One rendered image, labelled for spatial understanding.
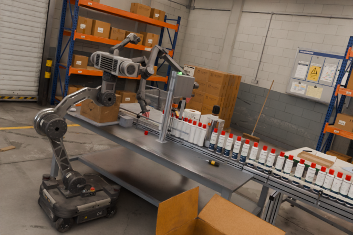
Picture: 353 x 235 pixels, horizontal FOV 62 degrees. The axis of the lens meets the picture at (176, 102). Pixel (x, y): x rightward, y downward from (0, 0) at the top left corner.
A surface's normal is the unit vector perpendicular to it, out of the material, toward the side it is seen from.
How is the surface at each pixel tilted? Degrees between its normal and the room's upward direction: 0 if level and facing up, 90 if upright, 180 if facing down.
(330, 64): 90
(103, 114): 90
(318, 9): 90
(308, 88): 90
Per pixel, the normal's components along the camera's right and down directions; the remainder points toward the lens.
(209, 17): -0.70, -0.01
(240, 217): -0.18, -0.80
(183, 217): 0.77, 0.09
